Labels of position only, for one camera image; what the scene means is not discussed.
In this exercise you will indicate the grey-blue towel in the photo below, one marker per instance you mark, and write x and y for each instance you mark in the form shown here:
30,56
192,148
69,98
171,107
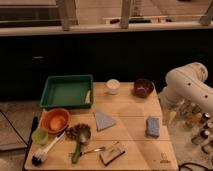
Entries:
103,121

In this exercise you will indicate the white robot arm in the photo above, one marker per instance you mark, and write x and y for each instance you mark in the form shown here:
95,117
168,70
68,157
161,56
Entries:
186,83

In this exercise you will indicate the white cup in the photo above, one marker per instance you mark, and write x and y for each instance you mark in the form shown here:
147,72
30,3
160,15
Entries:
113,86

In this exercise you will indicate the small yellow item in tray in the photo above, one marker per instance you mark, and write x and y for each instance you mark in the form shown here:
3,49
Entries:
87,98

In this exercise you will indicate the dark red bowl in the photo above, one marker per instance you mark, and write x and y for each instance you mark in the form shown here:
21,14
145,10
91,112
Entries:
143,88

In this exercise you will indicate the green plastic tray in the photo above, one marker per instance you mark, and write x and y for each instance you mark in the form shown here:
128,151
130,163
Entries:
68,91

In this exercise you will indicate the blue sponge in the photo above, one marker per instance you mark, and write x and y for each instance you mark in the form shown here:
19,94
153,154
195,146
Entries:
152,127

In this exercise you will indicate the orange plastic bowl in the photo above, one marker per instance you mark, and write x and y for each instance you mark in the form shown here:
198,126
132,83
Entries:
55,120

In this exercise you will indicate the metal spoon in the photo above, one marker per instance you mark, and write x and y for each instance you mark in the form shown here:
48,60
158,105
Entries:
90,151

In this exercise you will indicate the wooden block brush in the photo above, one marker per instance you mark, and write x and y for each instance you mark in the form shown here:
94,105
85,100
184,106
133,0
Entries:
112,153

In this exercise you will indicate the small green cup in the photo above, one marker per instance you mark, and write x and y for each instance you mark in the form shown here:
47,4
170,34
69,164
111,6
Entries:
40,136

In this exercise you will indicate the white dish brush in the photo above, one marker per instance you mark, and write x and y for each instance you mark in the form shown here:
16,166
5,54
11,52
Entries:
41,154

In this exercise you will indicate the spice jar with black lid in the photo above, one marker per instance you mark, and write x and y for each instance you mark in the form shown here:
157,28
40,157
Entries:
201,137

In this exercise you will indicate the green handled metal scoop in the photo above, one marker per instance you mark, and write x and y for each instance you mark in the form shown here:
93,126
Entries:
83,138

